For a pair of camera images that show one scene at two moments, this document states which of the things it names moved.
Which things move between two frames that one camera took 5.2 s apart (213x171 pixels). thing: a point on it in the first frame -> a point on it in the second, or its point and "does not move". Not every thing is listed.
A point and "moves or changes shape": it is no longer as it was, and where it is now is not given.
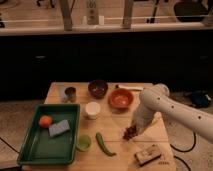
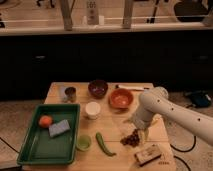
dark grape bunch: x=130 y=132 moves or changes shape
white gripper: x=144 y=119 does not move
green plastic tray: x=39 y=148 does not move
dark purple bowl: x=97 y=88 does not move
